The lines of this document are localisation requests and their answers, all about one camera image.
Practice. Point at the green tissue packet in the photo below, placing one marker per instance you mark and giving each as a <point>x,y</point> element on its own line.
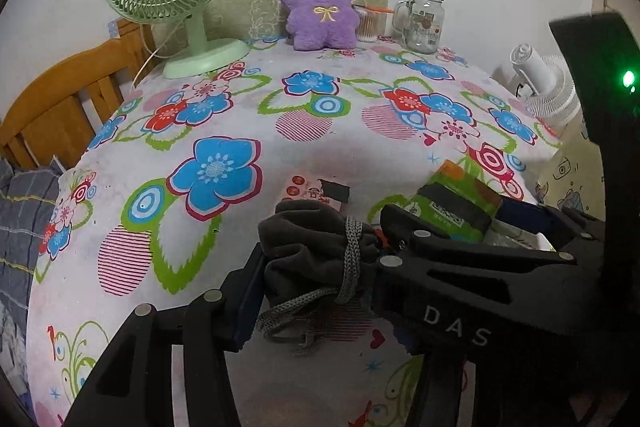
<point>440,216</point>

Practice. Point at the red and white small packet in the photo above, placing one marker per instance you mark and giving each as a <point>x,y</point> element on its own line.
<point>300,189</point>

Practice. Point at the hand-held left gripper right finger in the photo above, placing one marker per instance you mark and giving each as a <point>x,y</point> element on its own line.
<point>440,387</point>

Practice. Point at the white fan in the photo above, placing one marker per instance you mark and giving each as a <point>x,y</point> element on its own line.
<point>545,82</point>

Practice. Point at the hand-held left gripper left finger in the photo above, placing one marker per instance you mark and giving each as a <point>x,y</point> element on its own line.
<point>247,307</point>

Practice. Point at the yellow printed fabric storage box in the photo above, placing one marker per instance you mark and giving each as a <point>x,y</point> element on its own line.
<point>570,172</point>

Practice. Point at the small clear glass cup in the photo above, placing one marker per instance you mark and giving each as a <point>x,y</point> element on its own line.
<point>367,27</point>

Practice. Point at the small dark grey pad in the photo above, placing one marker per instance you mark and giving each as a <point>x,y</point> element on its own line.
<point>335,192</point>

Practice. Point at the purple plush toy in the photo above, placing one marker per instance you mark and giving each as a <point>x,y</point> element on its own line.
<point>320,27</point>

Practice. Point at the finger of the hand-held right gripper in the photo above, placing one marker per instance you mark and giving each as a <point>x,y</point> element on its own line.
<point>525,217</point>
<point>450,257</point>

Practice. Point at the grey plaid bedding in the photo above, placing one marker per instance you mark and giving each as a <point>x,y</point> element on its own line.
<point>20,207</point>

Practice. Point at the floral tablecloth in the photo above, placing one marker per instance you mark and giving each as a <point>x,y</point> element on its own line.
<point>300,147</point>

